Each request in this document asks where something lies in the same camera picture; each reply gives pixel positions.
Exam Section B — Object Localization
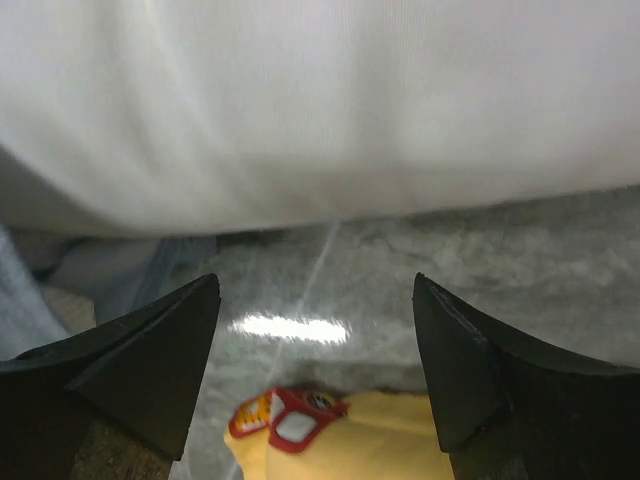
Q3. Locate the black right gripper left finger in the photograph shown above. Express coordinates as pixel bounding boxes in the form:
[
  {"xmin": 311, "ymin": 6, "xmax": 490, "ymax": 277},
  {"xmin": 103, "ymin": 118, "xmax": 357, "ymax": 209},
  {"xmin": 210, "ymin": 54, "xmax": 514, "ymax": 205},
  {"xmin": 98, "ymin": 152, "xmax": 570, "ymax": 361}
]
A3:
[{"xmin": 1, "ymin": 274, "xmax": 221, "ymax": 479}]

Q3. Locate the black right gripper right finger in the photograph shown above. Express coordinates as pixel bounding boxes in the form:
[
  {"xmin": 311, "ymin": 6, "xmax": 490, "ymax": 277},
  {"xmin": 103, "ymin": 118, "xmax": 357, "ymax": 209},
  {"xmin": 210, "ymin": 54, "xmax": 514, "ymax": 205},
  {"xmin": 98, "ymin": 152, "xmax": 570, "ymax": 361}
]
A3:
[{"xmin": 413, "ymin": 275, "xmax": 639, "ymax": 479}]

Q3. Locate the blue patterned pillowcase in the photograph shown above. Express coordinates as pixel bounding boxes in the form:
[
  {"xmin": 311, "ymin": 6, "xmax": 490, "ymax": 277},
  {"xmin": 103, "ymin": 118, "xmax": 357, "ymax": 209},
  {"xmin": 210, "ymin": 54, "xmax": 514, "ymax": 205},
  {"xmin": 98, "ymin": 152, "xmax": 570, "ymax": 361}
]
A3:
[{"xmin": 1, "ymin": 227, "xmax": 217, "ymax": 360}]

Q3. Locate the white pillow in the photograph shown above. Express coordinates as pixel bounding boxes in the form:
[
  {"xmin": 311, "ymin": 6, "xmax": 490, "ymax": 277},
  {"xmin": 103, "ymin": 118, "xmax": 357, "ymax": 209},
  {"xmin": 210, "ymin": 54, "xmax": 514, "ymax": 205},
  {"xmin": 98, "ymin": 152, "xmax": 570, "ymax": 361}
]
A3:
[{"xmin": 1, "ymin": 1, "xmax": 639, "ymax": 236}]

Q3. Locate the yellow cartoon car pillow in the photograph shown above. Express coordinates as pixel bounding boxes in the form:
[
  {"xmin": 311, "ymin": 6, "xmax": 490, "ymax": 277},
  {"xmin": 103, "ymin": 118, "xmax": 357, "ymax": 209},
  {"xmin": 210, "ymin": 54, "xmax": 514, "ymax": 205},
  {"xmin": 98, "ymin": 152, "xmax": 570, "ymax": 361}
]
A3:
[{"xmin": 224, "ymin": 387, "xmax": 454, "ymax": 480}]

